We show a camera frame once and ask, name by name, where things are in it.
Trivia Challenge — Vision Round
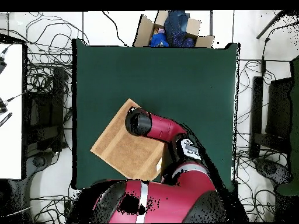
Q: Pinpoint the orange terry towel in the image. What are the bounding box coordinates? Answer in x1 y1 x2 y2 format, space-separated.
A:
90 98 166 181

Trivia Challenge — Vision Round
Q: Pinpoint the dark green table cloth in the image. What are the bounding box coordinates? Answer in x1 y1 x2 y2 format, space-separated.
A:
72 38 239 191

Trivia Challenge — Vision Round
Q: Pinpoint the bright blue garment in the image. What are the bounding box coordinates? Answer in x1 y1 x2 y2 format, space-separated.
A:
149 32 170 48

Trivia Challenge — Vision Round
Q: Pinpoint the dark navy garment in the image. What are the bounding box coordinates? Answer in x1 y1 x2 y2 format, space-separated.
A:
169 31 196 48

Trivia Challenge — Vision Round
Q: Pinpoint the brown cardboard box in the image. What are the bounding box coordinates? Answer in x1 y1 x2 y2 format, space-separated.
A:
133 10 214 48

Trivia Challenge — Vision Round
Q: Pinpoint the black equipment stand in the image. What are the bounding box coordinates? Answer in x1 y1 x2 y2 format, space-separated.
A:
24 66 65 153

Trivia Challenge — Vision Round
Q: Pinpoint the blue denim garment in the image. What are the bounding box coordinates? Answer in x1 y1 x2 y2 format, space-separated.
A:
164 10 190 38

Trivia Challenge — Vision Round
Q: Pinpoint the grey round base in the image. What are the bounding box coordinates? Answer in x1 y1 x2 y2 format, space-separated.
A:
24 150 59 183

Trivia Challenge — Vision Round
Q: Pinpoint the black wheeled base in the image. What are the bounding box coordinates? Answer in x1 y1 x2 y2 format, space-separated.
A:
253 157 293 187

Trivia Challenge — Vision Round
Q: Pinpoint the black monitor stand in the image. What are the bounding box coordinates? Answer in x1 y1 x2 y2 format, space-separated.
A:
249 75 295 159

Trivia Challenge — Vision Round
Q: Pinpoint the white side table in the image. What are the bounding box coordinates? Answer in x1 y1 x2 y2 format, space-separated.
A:
0 43 24 180

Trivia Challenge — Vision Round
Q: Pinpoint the black slotted strip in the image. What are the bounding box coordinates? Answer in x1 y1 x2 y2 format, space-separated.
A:
0 112 13 128

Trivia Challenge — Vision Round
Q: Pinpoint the small black device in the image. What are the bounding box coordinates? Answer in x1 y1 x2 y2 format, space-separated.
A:
0 97 9 115

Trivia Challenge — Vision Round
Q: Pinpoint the black slanted bar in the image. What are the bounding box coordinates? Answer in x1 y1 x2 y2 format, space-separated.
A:
255 10 286 40

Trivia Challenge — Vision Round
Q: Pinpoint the long black cable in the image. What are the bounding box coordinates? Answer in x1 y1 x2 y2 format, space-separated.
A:
102 10 128 47

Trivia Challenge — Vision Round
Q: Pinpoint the black cable tangle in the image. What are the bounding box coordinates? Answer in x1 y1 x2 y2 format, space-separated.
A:
0 11 91 94

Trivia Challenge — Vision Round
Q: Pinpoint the black cable with plug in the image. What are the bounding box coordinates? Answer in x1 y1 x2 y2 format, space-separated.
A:
260 22 299 76

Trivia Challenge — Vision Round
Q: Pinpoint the black camera with cable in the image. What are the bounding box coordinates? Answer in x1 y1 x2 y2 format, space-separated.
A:
0 54 8 75

